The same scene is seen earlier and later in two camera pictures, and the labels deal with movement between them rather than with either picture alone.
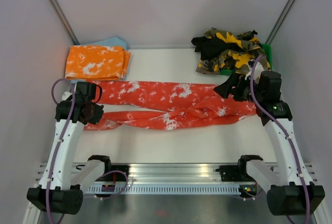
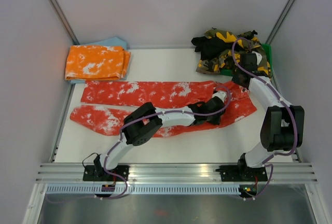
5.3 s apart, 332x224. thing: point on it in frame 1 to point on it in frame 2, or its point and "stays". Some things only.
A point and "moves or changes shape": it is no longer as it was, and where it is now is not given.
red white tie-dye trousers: [183, 105] moves or changes shape
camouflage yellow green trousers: [239, 60] stays
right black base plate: [234, 173] stays
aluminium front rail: [178, 172] stays
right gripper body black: [243, 93] to [236, 77]
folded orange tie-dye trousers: [97, 63] stays
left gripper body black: [97, 113] to [215, 119]
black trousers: [210, 47] stays
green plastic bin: [267, 49] stays
